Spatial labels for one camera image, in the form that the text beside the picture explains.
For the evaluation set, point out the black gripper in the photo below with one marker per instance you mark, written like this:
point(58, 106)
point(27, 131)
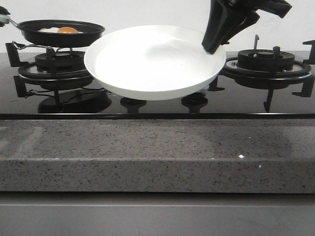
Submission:
point(222, 24)

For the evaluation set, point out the black glass gas cooktop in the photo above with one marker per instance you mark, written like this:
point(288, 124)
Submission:
point(77, 104)

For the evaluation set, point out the black right burner head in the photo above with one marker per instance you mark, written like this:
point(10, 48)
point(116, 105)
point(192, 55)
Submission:
point(263, 60)

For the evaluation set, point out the white round plate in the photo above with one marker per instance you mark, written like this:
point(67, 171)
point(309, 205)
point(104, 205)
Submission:
point(153, 62)

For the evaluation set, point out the black left burner head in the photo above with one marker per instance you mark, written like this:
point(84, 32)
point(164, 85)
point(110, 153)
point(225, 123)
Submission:
point(63, 61)

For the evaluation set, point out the black right burner grate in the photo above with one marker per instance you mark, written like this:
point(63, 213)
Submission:
point(250, 83)

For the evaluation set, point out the fried egg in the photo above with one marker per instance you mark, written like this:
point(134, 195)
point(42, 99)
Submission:
point(68, 30)

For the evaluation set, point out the black burner head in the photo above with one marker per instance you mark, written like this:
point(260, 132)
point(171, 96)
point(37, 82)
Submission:
point(63, 61)
point(263, 60)

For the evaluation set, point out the black frying pan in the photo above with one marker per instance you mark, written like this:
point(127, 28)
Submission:
point(88, 32)

